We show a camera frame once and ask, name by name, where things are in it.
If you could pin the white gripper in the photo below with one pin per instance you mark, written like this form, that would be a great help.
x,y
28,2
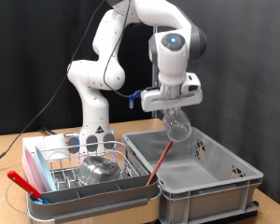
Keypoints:
x,y
171,102

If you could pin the clear wine glass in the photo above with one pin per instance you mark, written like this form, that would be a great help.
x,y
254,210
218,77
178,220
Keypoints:
x,y
179,127

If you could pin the stainless steel bowl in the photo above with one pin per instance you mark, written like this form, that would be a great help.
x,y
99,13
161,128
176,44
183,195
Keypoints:
x,y
99,171

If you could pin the light blue plate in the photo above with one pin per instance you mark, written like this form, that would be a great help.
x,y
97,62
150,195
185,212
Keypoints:
x,y
46,171

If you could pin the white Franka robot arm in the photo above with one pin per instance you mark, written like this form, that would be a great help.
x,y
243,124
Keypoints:
x,y
96,74

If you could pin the vertical metal pole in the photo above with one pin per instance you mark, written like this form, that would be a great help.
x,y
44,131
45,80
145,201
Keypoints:
x,y
154,77

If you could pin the dark grey backdrop curtain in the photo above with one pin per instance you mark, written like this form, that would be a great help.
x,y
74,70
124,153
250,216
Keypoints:
x,y
255,93

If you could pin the grey plastic crate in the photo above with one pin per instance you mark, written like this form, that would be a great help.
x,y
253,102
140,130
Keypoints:
x,y
208,199

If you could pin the white box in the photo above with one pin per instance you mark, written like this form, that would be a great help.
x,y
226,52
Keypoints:
x,y
49,141

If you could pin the pink plate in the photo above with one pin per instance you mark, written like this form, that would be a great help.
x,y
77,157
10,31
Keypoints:
x,y
31,174

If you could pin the black backdrop curtain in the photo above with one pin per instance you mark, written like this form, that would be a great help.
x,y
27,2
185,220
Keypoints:
x,y
9,46

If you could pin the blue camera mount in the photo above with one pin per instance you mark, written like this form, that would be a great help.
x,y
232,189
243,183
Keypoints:
x,y
133,98

